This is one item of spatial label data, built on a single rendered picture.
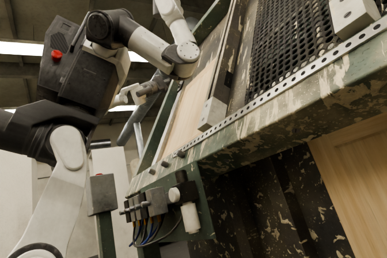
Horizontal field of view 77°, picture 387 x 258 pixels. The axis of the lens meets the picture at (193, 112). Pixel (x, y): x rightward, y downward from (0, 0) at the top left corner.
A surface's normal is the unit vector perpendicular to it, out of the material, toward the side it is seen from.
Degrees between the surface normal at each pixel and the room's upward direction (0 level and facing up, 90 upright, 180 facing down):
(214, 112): 90
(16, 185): 90
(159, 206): 90
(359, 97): 148
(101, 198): 90
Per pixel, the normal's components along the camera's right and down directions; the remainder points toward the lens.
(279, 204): -0.82, 0.00
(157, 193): 0.52, -0.42
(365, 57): -0.82, -0.48
